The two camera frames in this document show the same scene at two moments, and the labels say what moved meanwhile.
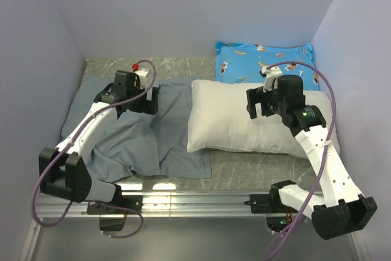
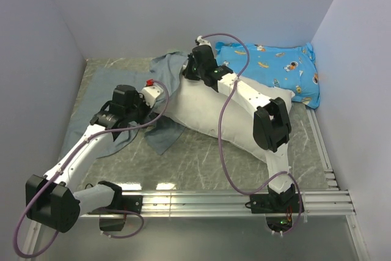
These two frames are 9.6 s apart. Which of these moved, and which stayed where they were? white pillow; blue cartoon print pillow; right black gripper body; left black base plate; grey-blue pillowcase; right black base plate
Moved: right black gripper body; grey-blue pillowcase; white pillow
Stayed: blue cartoon print pillow; right black base plate; left black base plate
